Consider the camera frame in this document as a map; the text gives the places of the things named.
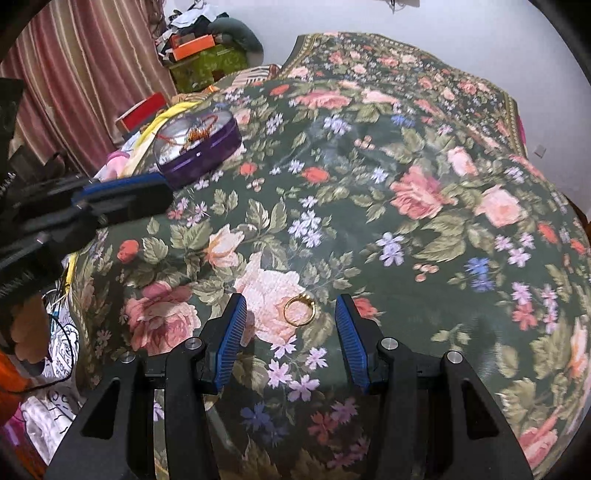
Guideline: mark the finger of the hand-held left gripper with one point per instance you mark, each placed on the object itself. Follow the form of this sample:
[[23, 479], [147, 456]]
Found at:
[[120, 185], [134, 205]]

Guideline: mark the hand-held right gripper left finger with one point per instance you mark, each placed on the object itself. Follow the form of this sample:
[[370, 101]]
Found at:
[[230, 341]]

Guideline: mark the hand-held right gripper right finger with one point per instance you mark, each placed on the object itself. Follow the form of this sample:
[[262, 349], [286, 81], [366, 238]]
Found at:
[[353, 344]]

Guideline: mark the purple heart-shaped tin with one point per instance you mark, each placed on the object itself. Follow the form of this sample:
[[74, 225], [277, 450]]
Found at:
[[203, 157]]

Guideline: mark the red and gold bangle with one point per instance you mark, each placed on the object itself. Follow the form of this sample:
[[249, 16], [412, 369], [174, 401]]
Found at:
[[202, 130]]

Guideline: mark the person's left forearm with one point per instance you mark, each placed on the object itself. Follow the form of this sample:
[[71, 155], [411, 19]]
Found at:
[[30, 332]]

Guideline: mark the yellow cloth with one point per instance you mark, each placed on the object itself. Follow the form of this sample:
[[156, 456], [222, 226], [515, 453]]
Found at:
[[152, 127]]

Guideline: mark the red box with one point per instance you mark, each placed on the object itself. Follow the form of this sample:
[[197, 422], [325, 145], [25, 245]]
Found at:
[[143, 110]]

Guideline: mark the striped pink curtain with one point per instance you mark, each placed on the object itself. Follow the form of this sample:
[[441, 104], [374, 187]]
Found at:
[[78, 69]]

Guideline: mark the green cloth covered cabinet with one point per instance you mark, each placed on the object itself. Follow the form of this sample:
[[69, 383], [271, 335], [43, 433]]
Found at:
[[207, 67]]

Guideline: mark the floral blanket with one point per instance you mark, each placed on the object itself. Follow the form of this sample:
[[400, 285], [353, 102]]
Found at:
[[369, 194]]

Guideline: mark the orange box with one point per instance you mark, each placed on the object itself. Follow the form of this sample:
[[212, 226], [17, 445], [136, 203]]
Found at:
[[194, 46]]

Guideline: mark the striped quilt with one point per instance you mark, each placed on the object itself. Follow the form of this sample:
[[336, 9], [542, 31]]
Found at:
[[254, 76]]

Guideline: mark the pile of clothes and papers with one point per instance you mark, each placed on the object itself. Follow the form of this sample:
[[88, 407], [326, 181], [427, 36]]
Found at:
[[184, 18]]

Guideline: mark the white printed cloth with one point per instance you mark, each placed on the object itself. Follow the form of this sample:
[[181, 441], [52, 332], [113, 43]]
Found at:
[[60, 406]]

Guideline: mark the pink cloth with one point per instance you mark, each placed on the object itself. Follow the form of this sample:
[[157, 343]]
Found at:
[[521, 131]]

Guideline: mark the white wall socket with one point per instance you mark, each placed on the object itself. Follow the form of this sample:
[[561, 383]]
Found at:
[[539, 150]]

